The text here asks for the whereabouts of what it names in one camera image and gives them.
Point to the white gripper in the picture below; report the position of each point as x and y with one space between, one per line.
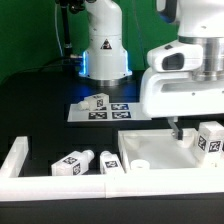
175 94

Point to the white square tabletop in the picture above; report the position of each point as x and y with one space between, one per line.
158 149

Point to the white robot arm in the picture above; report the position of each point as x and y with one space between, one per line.
201 22

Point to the white marker sheet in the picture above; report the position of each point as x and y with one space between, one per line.
111 112

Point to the white U-shaped fence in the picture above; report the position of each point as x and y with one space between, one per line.
140 182

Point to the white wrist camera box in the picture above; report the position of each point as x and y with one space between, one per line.
175 56

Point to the black camera stand pole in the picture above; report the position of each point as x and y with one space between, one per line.
73 6

